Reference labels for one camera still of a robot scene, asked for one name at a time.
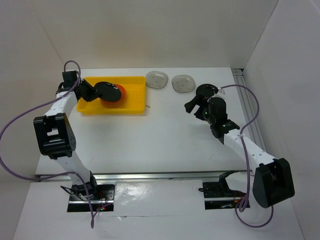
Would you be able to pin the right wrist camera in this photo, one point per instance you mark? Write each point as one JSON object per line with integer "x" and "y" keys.
{"x": 221, "y": 93}

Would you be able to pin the yellow plastic bin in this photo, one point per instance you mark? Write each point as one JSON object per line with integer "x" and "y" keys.
{"x": 133, "y": 99}

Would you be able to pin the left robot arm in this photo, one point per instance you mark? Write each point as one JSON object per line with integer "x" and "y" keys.
{"x": 56, "y": 139}

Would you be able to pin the orange plate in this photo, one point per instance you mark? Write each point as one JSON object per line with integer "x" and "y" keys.
{"x": 120, "y": 98}

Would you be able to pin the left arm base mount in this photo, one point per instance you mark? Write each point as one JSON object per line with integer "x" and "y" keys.
{"x": 103, "y": 200}

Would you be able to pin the black plate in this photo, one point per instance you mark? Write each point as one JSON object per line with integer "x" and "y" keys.
{"x": 207, "y": 90}
{"x": 107, "y": 91}

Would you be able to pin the clear glass plate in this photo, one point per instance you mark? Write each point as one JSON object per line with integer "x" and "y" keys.
{"x": 183, "y": 83}
{"x": 156, "y": 80}

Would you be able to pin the aluminium rail front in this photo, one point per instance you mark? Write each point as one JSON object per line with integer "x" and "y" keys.
{"x": 158, "y": 176}

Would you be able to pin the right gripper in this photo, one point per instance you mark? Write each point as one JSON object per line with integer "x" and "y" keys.
{"x": 199, "y": 99}

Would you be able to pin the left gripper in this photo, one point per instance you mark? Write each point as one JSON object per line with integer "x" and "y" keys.
{"x": 93, "y": 94}

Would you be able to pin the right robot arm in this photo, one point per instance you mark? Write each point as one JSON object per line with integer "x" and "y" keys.
{"x": 273, "y": 181}

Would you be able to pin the aluminium rail right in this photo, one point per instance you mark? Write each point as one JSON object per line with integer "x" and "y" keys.
{"x": 249, "y": 108}

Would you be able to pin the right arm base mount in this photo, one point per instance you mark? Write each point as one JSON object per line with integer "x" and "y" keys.
{"x": 217, "y": 195}

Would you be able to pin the aluminium rail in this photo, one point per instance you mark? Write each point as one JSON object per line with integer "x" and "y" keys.
{"x": 249, "y": 108}
{"x": 158, "y": 176}

